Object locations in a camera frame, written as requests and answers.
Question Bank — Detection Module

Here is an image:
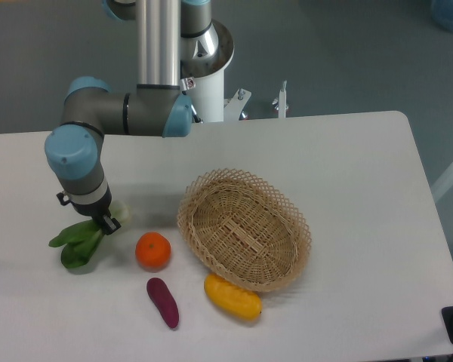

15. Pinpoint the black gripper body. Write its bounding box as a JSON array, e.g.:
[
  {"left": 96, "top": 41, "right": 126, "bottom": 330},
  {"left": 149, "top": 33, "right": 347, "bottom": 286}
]
[{"left": 56, "top": 187, "right": 112, "bottom": 218}]

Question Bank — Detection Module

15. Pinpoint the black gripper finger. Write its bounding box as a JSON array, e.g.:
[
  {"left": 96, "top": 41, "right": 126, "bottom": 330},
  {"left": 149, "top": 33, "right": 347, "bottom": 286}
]
[{"left": 92, "top": 213, "right": 121, "bottom": 235}]

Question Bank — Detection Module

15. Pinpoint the green bok choy vegetable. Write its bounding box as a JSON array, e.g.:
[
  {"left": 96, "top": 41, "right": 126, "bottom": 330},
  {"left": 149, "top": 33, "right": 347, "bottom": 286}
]
[{"left": 48, "top": 200, "right": 131, "bottom": 270}]

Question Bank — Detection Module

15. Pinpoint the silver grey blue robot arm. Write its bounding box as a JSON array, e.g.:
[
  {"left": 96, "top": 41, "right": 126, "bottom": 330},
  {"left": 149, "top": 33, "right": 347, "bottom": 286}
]
[{"left": 45, "top": 1, "right": 215, "bottom": 235}]

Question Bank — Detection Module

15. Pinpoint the orange tangerine fruit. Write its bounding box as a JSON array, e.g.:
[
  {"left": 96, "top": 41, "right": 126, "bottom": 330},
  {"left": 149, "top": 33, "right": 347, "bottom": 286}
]
[{"left": 135, "top": 232, "right": 171, "bottom": 269}]

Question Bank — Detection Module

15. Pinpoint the purple sweet potato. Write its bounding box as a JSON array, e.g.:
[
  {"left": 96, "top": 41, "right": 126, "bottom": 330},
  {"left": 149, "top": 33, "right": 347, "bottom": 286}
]
[{"left": 146, "top": 278, "right": 180, "bottom": 330}]

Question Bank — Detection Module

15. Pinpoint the woven wicker basket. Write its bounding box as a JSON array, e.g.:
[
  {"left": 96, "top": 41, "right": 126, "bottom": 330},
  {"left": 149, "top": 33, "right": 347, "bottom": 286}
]
[{"left": 177, "top": 168, "right": 312, "bottom": 293}]

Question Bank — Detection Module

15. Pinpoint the yellow mango fruit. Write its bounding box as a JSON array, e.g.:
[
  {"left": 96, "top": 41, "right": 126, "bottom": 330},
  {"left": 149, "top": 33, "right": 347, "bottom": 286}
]
[{"left": 204, "top": 274, "right": 263, "bottom": 321}]

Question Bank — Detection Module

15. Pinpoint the blue bag in corner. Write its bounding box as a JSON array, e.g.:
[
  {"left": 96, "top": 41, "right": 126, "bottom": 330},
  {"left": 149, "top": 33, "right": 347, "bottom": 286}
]
[{"left": 430, "top": 0, "right": 453, "bottom": 33}]

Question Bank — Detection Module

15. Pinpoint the black cable on pedestal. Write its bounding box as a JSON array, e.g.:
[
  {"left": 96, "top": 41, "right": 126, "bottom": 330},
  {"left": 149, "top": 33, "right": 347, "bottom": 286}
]
[{"left": 179, "top": 77, "right": 204, "bottom": 124}]

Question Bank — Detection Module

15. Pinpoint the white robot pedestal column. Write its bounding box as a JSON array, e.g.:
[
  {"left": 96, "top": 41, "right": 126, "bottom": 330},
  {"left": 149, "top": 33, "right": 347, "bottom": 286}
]
[{"left": 180, "top": 18, "right": 234, "bottom": 123}]

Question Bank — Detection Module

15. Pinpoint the white metal base frame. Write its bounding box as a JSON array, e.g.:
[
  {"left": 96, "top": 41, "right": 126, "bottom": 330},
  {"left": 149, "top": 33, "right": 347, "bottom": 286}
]
[{"left": 223, "top": 80, "right": 290, "bottom": 123}]

